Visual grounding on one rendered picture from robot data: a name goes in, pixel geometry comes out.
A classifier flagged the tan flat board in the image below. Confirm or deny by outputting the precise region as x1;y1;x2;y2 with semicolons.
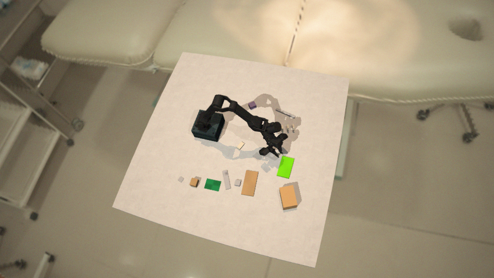
241;170;258;197

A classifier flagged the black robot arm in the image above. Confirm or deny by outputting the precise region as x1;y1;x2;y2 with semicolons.
195;95;284;148

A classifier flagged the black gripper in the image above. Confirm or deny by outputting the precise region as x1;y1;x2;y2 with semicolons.
259;133;288;158

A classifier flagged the tan square block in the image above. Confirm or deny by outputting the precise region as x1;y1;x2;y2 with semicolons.
190;178;199;187

